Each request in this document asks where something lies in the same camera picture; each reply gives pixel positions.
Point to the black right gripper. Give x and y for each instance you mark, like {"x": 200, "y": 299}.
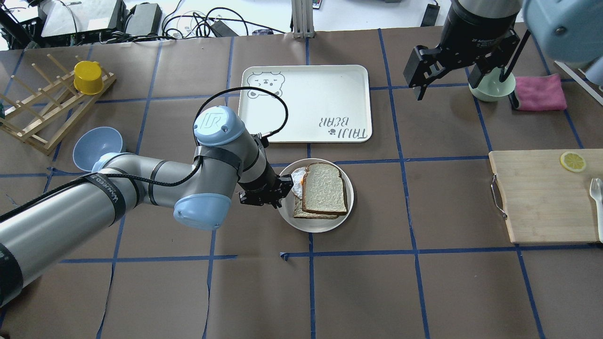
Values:
{"x": 476, "y": 29}

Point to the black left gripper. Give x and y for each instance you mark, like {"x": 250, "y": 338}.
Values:
{"x": 264, "y": 181}

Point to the brown crust bread slice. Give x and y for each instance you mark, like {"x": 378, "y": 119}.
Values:
{"x": 323, "y": 190}

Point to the white round plate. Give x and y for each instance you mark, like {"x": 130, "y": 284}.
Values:
{"x": 314, "y": 225}

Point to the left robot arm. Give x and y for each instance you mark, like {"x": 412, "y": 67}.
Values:
{"x": 44, "y": 231}

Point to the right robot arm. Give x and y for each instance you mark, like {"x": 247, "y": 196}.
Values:
{"x": 568, "y": 31}

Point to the bread slice under egg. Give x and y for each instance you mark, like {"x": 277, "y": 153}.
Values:
{"x": 298, "y": 212}

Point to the fried egg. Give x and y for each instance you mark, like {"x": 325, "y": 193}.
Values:
{"x": 298, "y": 178}

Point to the light green bowl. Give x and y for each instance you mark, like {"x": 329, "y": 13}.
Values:
{"x": 490, "y": 88}

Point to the black power adapter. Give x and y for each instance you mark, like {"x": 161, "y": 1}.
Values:
{"x": 431, "y": 15}

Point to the cream bear tray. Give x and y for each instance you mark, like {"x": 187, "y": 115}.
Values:
{"x": 309, "y": 103}

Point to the pink cloth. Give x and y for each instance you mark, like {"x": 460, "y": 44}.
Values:
{"x": 537, "y": 94}

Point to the blue cup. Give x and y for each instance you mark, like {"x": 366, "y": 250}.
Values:
{"x": 594, "y": 72}

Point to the lemon slice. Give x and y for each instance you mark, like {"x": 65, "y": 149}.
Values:
{"x": 573, "y": 162}

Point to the wooden cutting board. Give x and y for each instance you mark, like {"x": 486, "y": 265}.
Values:
{"x": 543, "y": 202}

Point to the white plastic fork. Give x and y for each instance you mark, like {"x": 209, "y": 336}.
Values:
{"x": 596, "y": 194}

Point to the blue bowl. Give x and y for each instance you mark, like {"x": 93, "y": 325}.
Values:
{"x": 94, "y": 144}

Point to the black power brick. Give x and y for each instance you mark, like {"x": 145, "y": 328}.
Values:
{"x": 143, "y": 20}

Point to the yellow mug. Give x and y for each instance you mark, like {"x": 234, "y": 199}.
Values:
{"x": 88, "y": 77}

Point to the wooden cup rack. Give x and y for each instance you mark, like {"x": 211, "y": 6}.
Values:
{"x": 43, "y": 119}

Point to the white wire cup rack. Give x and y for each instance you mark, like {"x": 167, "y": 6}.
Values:
{"x": 577, "y": 77}

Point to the aluminium frame post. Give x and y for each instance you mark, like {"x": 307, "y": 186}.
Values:
{"x": 302, "y": 19}

